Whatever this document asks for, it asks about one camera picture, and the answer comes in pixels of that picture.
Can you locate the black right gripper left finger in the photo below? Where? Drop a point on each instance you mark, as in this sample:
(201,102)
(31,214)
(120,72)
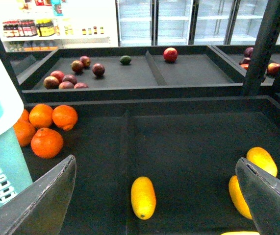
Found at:
(41,208)

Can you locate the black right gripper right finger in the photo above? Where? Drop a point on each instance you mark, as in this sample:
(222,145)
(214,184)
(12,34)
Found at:
(261,191)

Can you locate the light blue plastic basket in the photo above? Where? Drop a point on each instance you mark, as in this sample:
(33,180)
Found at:
(0,137)

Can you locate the yellow mango behind finger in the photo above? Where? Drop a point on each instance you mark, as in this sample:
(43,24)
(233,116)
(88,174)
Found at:
(237,198)

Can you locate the yellow mango far right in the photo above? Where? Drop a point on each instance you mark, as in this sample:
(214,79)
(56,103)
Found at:
(261,157)

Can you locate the yellow mango centre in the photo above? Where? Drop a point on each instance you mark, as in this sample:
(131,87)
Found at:
(143,198)

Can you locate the orange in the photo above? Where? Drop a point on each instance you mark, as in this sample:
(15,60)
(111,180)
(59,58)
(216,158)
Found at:
(41,116)
(24,116)
(64,117)
(24,131)
(46,143)

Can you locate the orange left front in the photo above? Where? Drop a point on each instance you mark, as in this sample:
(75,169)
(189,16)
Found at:
(24,131)

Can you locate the orange back left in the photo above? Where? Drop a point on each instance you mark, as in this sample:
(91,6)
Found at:
(24,116)

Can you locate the orange back middle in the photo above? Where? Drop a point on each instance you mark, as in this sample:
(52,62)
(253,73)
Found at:
(41,116)

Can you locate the orange back right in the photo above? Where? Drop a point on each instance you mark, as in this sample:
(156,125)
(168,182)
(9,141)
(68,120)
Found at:
(64,117)

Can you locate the black lower fruit tray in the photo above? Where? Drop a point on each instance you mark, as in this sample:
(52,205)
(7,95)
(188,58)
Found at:
(188,148)

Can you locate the black fruit tray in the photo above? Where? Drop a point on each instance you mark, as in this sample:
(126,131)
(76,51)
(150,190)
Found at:
(195,72)
(188,148)
(245,70)

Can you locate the passion fruit front left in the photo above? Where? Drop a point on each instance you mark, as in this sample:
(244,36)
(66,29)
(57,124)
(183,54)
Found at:
(51,82)

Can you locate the passion fruit front centre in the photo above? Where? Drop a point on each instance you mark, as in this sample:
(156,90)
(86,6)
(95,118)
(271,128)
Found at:
(66,85)

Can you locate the passion fruit front right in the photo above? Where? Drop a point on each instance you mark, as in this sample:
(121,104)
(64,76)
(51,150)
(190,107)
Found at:
(80,85)

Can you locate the dark passion fruit middle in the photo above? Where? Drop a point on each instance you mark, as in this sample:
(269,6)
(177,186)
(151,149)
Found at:
(70,78)

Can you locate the red passion fruit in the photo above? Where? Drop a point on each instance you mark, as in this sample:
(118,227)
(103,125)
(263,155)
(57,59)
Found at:
(58,74)

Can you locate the passion fruit back left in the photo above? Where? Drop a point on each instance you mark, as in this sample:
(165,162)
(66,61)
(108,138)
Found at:
(77,66)

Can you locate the black upper fruit tray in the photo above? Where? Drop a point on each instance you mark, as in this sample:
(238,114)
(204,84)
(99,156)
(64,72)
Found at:
(195,72)

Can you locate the dark passion fruit alone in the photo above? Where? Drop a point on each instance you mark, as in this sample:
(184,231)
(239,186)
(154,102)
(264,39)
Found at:
(98,69)

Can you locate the black right fruit tray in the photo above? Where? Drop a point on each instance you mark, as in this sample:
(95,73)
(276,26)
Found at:
(245,70)

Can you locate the red apple on tray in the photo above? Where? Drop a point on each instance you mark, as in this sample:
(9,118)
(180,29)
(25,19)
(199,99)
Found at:
(170,54)

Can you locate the white shelf with bottles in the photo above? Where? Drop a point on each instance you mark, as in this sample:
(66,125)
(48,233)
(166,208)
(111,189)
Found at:
(34,25)

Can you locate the glass door refrigerator cabinet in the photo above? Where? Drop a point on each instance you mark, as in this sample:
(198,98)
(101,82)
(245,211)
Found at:
(188,22)

